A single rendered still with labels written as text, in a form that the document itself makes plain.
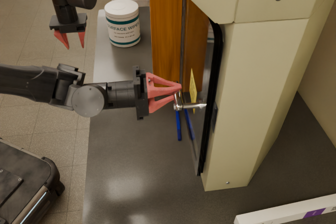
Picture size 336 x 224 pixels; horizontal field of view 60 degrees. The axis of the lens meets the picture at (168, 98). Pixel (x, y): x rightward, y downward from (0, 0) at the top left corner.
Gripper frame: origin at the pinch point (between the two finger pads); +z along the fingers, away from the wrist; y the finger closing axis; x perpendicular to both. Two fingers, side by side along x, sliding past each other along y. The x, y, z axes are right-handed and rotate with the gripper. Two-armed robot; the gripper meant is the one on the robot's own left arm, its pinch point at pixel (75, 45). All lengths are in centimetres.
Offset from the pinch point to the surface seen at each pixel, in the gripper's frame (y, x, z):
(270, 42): 39, -46, -27
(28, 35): -91, 197, 109
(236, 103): 36, -46, -14
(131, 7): 18.6, 25.2, 1.2
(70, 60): -43, 146, 109
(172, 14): 29.5, -8.7, -12.9
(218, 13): 30, -46, -32
